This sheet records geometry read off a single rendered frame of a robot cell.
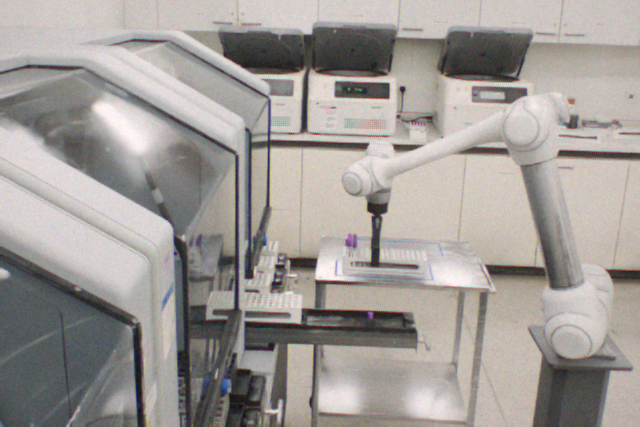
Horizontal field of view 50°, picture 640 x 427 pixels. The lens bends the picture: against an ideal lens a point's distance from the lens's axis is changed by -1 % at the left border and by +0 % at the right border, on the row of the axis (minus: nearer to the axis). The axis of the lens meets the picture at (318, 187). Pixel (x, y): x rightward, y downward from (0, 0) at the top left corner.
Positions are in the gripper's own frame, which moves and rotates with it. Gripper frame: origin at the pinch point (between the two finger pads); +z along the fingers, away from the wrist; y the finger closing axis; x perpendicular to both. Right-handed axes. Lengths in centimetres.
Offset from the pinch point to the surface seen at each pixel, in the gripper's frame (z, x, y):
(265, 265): 0.7, 37.5, -12.6
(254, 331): 8, 36, -46
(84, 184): -63, 47, -138
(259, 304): 1, 35, -43
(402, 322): 6.9, -8.3, -36.9
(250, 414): 5, 30, -91
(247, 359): 14, 37, -53
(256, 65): -39, 80, 242
